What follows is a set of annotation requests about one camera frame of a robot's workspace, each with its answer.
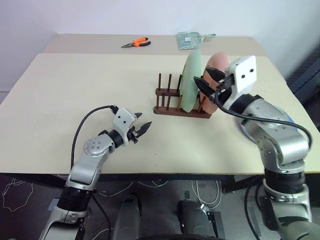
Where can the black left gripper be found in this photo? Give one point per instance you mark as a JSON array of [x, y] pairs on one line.
[[133, 135]]

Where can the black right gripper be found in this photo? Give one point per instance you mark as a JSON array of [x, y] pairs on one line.
[[226, 86]]

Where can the pink plate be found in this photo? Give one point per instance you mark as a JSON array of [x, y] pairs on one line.
[[217, 62]]

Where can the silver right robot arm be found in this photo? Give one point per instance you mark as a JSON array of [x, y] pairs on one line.
[[282, 150]]

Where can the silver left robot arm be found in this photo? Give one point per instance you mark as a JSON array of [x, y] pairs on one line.
[[86, 165]]

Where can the dark wooden dish rack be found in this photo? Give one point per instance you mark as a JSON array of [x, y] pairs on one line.
[[172, 110]]

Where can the green plate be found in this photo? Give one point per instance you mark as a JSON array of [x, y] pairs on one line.
[[190, 82]]

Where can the clear plastic bag with parts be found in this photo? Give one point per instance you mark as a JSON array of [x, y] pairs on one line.
[[187, 40]]

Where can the blue plate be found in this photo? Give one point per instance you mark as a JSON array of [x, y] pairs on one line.
[[291, 119]]

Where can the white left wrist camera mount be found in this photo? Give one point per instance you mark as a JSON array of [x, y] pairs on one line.
[[122, 120]]

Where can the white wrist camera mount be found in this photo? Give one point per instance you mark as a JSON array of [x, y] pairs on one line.
[[245, 75], [122, 120]]

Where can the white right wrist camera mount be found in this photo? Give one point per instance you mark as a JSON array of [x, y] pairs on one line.
[[245, 75]]

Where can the dark table frame rail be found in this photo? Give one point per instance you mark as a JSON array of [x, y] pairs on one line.
[[162, 177]]

